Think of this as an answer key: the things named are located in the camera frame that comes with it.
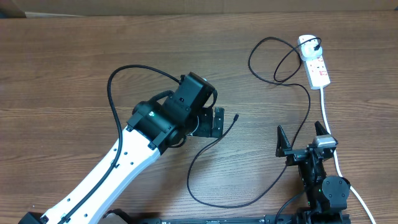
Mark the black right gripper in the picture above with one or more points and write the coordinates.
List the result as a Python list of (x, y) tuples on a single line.
[(295, 155)]

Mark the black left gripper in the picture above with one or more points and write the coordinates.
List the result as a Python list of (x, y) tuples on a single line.
[(206, 128)]

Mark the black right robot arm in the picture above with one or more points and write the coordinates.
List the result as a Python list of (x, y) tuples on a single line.
[(326, 194)]

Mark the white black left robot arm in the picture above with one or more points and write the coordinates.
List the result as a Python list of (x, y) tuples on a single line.
[(152, 128)]

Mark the white charger plug adapter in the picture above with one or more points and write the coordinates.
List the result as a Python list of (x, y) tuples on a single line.
[(310, 47)]

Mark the white power strip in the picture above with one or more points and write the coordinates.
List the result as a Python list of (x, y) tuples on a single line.
[(317, 73)]

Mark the brown cardboard backdrop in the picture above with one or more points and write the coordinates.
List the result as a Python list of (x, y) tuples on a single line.
[(22, 8)]

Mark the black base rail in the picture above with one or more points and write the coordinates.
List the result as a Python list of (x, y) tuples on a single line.
[(118, 216)]

